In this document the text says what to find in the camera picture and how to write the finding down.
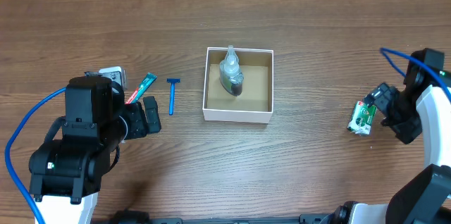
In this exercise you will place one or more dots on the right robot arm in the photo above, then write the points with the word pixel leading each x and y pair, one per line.
pixel 422 108

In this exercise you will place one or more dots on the blue disposable razor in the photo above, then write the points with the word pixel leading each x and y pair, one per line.
pixel 173 82

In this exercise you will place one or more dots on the green Dettol soap bar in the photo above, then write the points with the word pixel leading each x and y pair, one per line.
pixel 362 118

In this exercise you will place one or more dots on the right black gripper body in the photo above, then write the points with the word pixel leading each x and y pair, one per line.
pixel 386 98

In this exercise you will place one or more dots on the green toothpaste tube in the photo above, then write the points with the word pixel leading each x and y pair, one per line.
pixel 142 88

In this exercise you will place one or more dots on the clear hand wash bottle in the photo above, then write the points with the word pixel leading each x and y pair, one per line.
pixel 231 76

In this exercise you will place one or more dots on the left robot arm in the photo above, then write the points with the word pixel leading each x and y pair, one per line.
pixel 67 169

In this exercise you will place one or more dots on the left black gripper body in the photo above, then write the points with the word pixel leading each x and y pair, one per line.
pixel 137 120

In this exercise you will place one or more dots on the white cardboard box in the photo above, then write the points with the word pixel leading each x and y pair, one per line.
pixel 255 104

